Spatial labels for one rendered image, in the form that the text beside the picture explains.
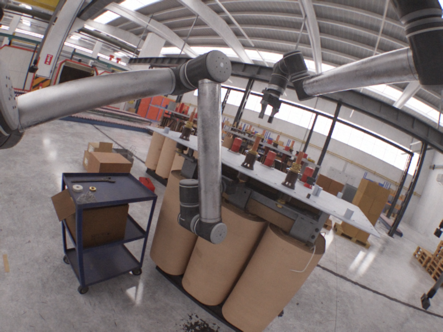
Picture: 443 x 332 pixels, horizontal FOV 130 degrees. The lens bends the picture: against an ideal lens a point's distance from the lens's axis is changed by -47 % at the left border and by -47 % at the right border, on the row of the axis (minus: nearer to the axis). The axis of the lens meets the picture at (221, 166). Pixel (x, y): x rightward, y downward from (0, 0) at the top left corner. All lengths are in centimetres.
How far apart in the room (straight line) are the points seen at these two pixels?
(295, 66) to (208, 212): 83
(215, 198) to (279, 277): 69
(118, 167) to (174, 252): 96
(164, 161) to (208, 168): 321
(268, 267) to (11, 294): 196
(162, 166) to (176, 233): 259
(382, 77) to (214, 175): 72
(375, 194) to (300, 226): 484
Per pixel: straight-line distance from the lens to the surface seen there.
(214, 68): 80
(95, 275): 182
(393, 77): 68
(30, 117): 79
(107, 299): 183
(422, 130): 1038
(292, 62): 107
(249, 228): 124
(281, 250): 119
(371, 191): 582
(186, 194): 95
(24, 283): 198
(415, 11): 60
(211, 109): 79
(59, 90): 79
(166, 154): 394
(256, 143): 115
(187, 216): 98
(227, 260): 137
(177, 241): 161
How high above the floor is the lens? 153
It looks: 11 degrees down
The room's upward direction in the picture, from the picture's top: 20 degrees clockwise
